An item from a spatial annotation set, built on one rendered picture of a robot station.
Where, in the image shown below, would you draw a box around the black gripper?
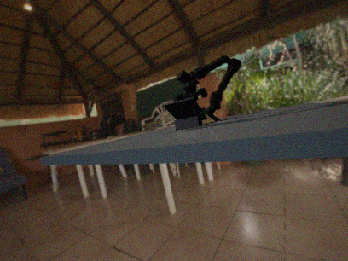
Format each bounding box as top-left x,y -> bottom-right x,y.
176,86 -> 207,101

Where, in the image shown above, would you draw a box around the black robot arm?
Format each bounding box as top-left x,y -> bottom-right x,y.
177,55 -> 241,116

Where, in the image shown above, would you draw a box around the dark brown switch panel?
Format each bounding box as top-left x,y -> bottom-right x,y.
163,97 -> 207,130

